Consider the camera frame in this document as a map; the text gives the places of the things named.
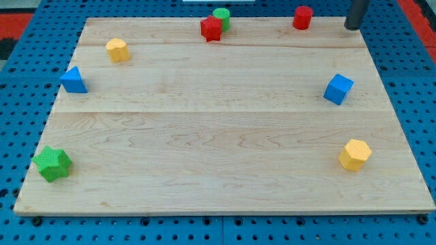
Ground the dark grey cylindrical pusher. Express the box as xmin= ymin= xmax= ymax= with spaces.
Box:
xmin=344 ymin=0 xmax=371 ymax=31

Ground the wooden board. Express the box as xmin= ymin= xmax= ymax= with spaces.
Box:
xmin=14 ymin=17 xmax=435 ymax=216

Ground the red cylinder block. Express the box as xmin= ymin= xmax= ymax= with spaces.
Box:
xmin=292 ymin=6 xmax=313 ymax=30

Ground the blue cube block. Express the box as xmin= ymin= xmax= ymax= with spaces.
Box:
xmin=323 ymin=74 xmax=354 ymax=105

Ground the green cylinder block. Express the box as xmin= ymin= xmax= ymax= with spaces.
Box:
xmin=213 ymin=7 xmax=230 ymax=32

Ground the yellow hexagon block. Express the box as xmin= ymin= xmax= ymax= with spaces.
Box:
xmin=338 ymin=139 xmax=372 ymax=172

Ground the red star block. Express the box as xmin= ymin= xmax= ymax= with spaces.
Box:
xmin=200 ymin=16 xmax=222 ymax=42

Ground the blue triangle block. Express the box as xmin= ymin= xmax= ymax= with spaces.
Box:
xmin=60 ymin=67 xmax=88 ymax=93

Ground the green star block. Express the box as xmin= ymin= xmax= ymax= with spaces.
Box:
xmin=32 ymin=146 xmax=72 ymax=182

